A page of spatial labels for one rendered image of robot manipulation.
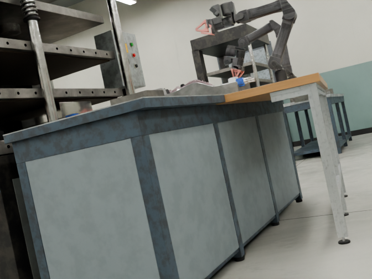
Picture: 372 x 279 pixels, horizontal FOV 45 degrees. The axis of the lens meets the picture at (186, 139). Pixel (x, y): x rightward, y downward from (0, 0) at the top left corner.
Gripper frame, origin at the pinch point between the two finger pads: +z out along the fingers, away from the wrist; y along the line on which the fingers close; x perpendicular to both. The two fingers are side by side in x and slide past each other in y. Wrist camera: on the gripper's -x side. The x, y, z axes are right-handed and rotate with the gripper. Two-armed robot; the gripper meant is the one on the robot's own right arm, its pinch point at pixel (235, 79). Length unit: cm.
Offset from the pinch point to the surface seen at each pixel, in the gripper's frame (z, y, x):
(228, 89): 9, 78, 23
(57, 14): -16, 82, -87
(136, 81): 13, 7, -72
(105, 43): -8, 26, -90
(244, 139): 34, 54, 30
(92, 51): 1, 61, -75
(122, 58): 0, 37, -67
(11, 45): 8, 124, -76
